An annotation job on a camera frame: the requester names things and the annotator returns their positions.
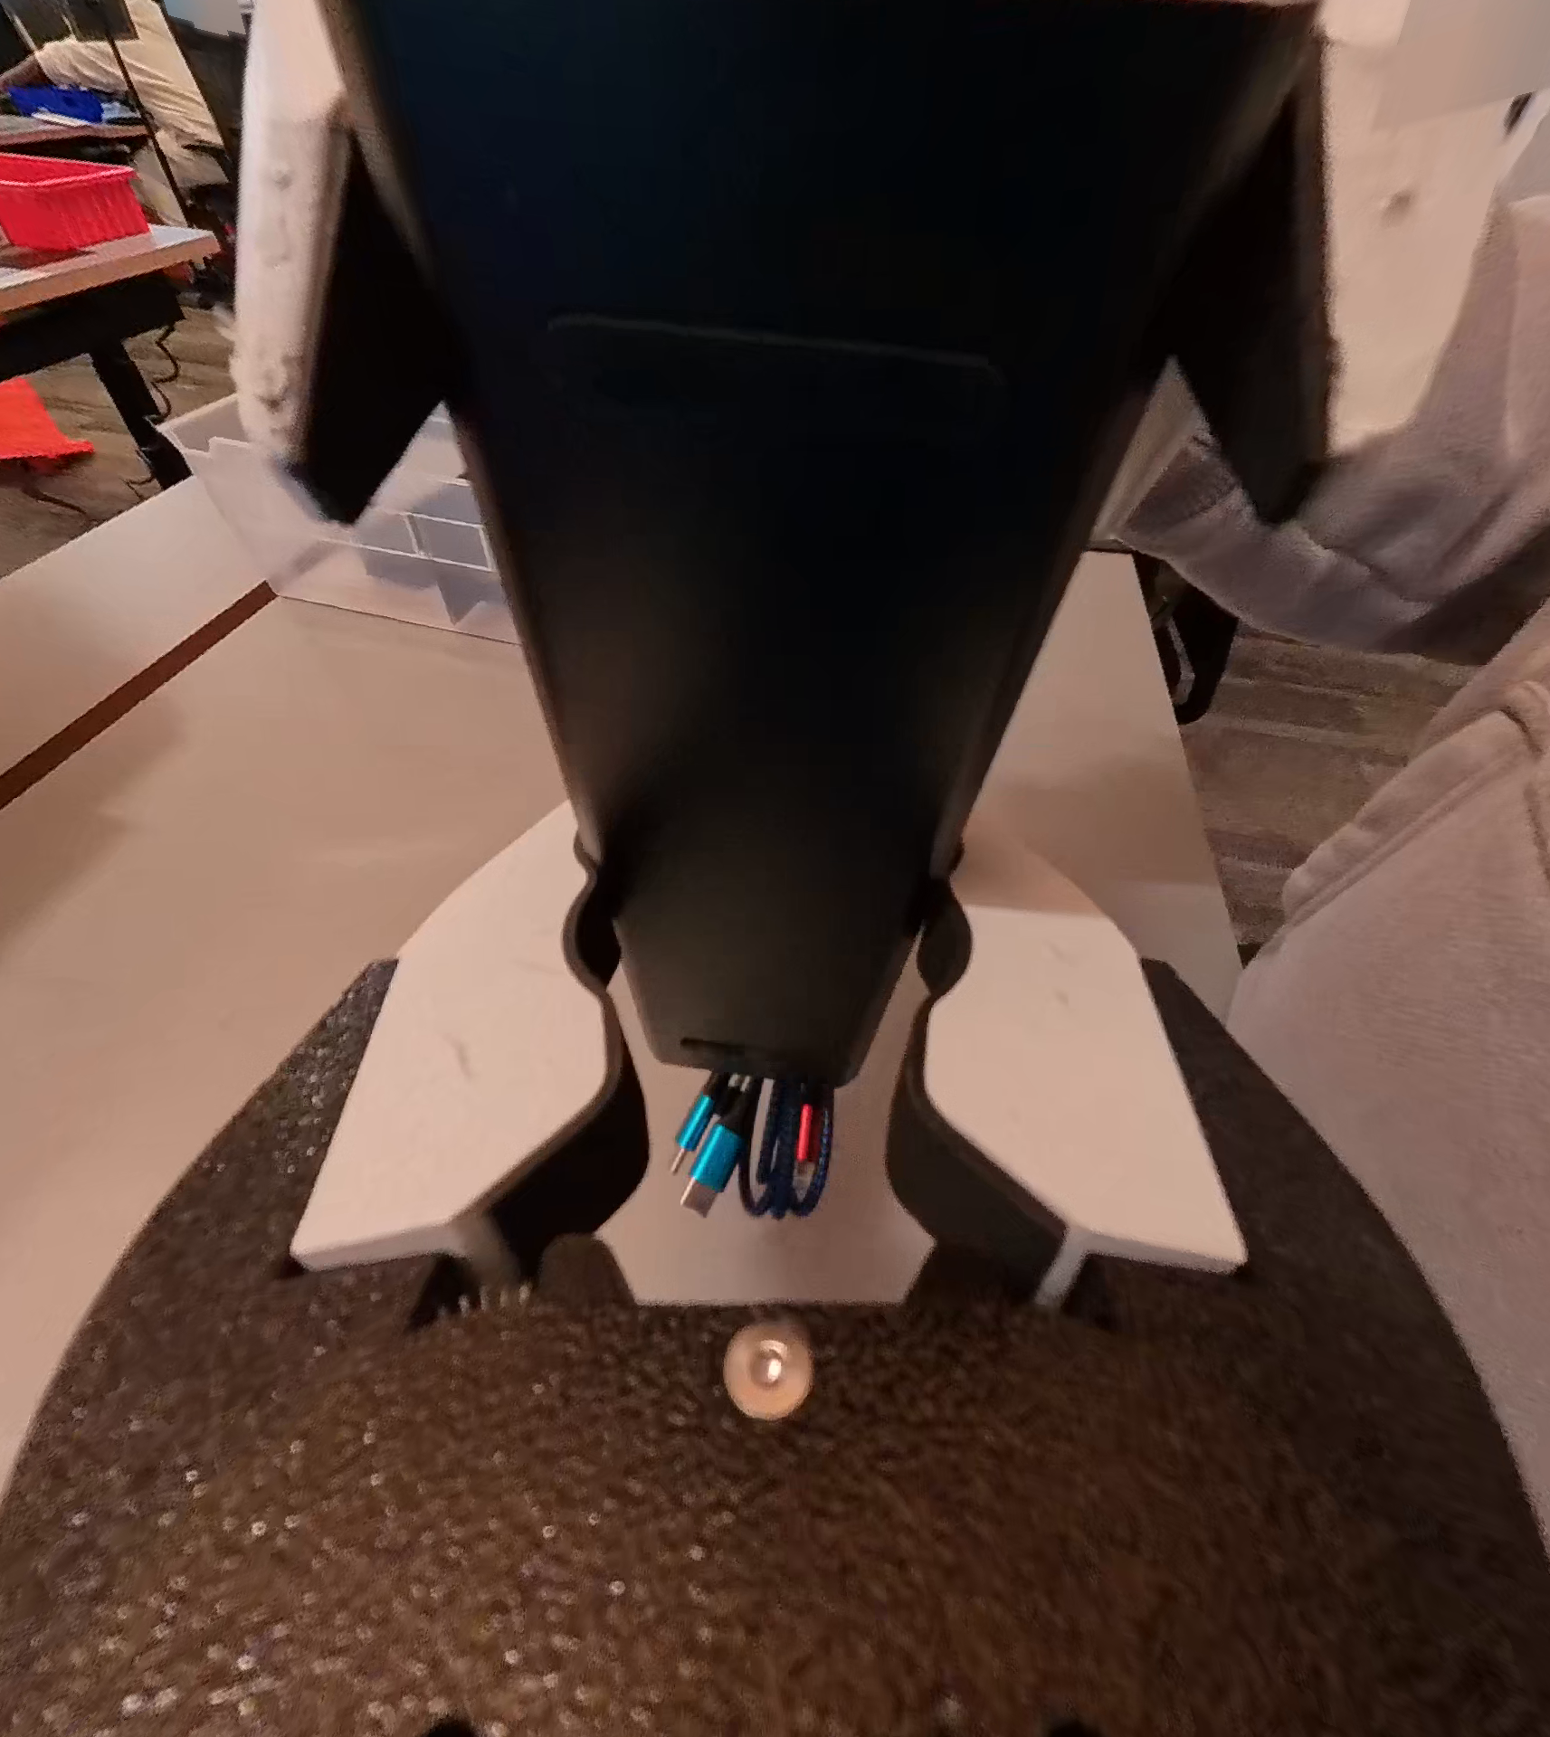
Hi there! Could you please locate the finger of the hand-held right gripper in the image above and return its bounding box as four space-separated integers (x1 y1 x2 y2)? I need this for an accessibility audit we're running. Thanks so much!
236 0 458 527
1166 0 1346 527

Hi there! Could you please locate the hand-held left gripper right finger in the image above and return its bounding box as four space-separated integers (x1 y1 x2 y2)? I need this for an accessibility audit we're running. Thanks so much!
887 839 1251 1309

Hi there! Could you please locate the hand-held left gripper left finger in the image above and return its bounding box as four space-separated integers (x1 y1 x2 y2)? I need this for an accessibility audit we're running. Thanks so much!
290 802 655 1292

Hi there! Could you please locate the blue braided usb cable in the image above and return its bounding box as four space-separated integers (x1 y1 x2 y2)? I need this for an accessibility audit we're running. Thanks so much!
669 1071 844 1220

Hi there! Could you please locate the person's right forearm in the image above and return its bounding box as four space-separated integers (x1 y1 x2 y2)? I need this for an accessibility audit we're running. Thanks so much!
1099 170 1550 670

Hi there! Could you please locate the wooden work table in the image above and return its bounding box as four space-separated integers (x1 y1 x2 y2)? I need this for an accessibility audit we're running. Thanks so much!
0 224 223 491

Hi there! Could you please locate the red plastic basket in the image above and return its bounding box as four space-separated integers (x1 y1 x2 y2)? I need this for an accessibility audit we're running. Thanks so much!
0 149 155 255

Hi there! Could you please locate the orange plastic object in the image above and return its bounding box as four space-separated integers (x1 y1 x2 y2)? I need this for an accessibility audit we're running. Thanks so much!
0 378 95 471

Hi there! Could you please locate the clear plastic organizer box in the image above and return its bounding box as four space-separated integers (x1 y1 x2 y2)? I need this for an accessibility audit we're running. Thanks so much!
156 400 524 644

